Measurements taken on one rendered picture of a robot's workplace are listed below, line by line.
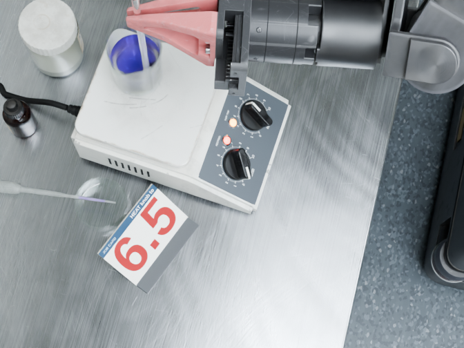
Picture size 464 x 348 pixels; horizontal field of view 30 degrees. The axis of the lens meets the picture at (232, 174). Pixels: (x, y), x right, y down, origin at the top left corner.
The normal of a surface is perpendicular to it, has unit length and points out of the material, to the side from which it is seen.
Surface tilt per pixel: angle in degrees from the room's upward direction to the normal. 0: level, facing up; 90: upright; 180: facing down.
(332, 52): 59
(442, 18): 44
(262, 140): 30
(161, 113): 0
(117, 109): 0
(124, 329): 0
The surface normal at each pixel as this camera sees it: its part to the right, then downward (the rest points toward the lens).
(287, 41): -0.02, 0.54
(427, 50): -0.28, 0.42
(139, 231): 0.55, 0.17
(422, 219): 0.04, -0.25
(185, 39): 0.39, -0.22
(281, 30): 0.00, 0.22
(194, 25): -0.33, -0.26
